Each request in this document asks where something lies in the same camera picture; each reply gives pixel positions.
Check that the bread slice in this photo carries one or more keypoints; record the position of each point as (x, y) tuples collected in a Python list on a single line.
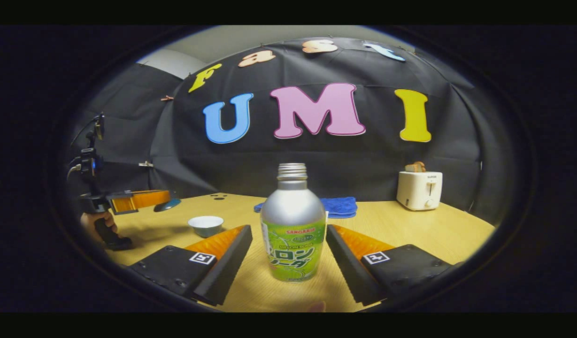
[(415, 167)]

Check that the teal teacup lid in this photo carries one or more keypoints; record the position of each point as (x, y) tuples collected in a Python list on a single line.
[(168, 205)]

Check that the folded blue towel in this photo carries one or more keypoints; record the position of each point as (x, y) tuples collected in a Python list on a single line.
[(340, 206)]

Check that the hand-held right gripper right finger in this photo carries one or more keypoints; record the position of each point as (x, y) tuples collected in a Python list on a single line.
[(349, 267)]

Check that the white teacup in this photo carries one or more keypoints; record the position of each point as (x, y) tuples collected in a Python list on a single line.
[(206, 227)]

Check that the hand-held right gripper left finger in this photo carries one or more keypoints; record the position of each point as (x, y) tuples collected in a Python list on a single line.
[(227, 267)]

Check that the metal clip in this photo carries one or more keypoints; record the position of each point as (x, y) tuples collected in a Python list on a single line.
[(146, 164)]

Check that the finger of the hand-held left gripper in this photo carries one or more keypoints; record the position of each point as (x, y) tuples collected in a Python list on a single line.
[(145, 200)]

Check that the silver green-label water bottle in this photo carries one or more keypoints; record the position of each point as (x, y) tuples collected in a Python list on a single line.
[(293, 220)]

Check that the black backdrop cloth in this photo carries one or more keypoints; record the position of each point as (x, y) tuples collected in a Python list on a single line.
[(316, 159)]

